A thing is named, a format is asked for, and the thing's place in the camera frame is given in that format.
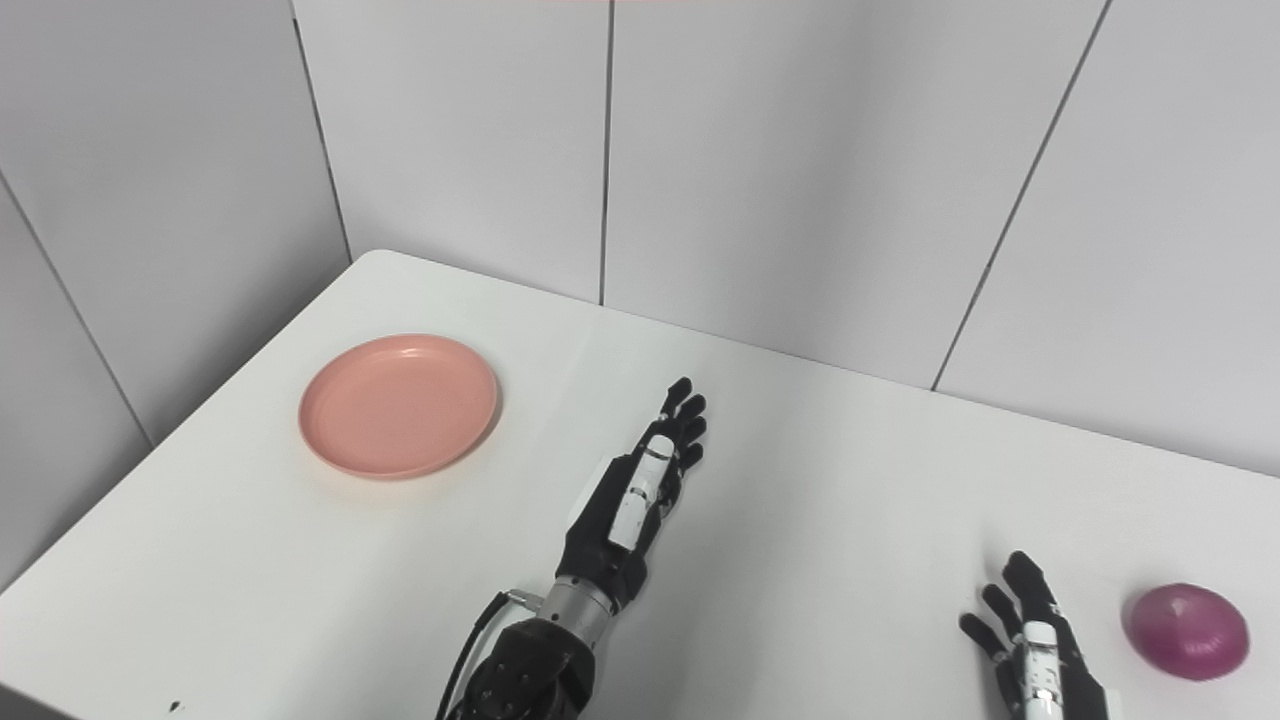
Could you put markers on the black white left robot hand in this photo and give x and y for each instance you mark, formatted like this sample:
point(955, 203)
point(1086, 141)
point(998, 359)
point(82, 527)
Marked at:
point(605, 550)

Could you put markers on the pink round plate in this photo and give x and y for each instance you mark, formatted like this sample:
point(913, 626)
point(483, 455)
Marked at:
point(400, 405)

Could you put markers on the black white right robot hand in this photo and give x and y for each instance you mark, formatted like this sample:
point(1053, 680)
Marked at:
point(1060, 680)

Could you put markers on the purple red onion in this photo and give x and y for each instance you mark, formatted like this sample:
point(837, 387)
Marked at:
point(1185, 630)

